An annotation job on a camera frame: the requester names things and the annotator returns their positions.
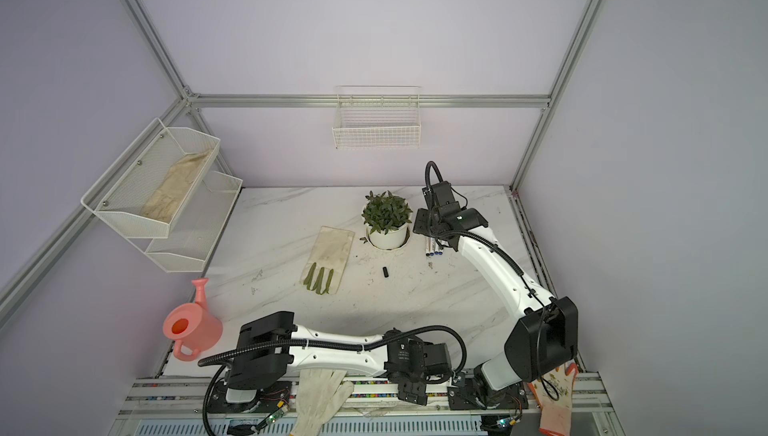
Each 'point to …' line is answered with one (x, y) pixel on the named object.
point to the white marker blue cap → (431, 248)
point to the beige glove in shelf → (173, 188)
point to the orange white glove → (554, 395)
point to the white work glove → (321, 395)
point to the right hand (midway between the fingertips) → (421, 220)
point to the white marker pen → (428, 246)
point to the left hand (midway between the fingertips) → (420, 370)
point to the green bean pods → (317, 286)
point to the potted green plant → (387, 218)
